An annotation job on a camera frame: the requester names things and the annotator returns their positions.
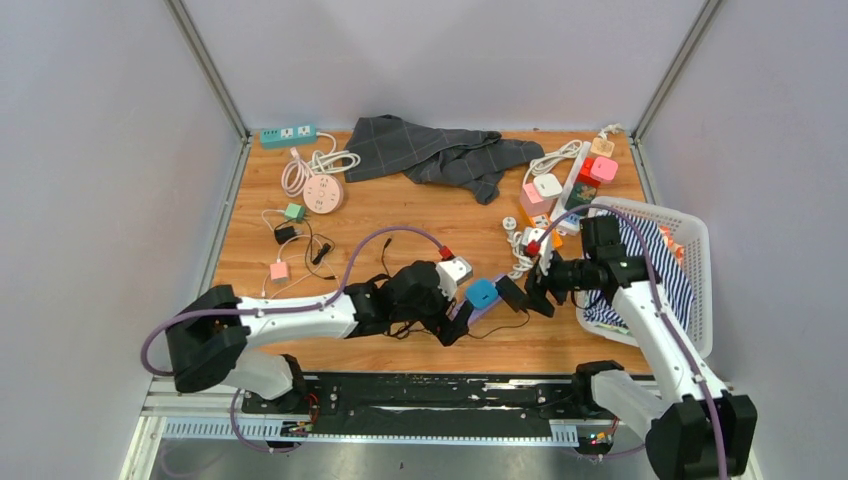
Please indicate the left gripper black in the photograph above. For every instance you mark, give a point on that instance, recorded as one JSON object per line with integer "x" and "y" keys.
{"x": 460, "y": 327}

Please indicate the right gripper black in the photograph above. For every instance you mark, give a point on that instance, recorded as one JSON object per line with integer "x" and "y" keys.
{"x": 536, "y": 291}

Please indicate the black power adapter brick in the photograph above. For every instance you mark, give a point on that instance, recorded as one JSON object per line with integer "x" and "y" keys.
{"x": 512, "y": 294}

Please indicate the blue square plug adapter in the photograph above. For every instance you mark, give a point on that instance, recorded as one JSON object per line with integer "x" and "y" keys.
{"x": 482, "y": 294}

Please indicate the pink USB charger plug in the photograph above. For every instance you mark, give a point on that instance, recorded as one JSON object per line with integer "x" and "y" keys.
{"x": 279, "y": 272}

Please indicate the round pink power socket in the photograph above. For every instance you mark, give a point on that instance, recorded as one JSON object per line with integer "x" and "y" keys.
{"x": 323, "y": 194}

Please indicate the black plug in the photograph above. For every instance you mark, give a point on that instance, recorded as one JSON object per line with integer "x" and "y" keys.
{"x": 284, "y": 234}

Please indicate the teal power strip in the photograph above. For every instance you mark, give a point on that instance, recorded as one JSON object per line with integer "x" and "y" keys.
{"x": 284, "y": 137}

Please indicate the purple USB power strip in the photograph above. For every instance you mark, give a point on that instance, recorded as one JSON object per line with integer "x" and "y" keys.
{"x": 476, "y": 313}

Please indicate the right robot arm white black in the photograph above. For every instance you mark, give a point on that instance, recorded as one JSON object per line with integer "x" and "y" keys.
{"x": 694, "y": 427}

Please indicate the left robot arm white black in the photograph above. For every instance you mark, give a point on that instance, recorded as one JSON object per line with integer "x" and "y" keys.
{"x": 218, "y": 338}

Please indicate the pink cube socket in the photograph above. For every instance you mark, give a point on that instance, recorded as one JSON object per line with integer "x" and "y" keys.
{"x": 532, "y": 202}

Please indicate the dark green plug adapter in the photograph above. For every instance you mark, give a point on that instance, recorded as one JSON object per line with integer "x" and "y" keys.
{"x": 579, "y": 195}

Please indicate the white square plug adapter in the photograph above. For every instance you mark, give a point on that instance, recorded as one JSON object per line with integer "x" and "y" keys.
{"x": 547, "y": 186}

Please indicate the red plug adapter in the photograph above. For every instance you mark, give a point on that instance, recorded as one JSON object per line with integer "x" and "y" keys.
{"x": 584, "y": 175}

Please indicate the pink square plug adapter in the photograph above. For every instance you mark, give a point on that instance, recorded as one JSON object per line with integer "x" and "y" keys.
{"x": 603, "y": 169}

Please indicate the orange power strip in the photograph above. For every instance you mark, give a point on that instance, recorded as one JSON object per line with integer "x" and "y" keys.
{"x": 542, "y": 221}

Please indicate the long white power strip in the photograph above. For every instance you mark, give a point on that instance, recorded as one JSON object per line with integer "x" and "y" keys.
{"x": 569, "y": 227}

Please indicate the blue white striped cloth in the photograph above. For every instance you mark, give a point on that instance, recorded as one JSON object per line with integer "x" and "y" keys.
{"x": 670, "y": 275}

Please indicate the beige tag adapter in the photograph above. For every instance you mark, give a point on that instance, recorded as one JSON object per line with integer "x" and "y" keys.
{"x": 601, "y": 147}

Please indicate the white plastic basket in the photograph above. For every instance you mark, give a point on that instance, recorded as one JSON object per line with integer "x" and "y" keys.
{"x": 687, "y": 237}

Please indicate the dark grey checked cloth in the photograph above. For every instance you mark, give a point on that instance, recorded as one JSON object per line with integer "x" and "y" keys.
{"x": 475, "y": 160}

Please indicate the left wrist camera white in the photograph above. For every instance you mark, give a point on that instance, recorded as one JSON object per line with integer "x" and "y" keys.
{"x": 452, "y": 274}

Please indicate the black mounting base rail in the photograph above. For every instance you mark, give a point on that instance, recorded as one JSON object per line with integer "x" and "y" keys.
{"x": 438, "y": 405}

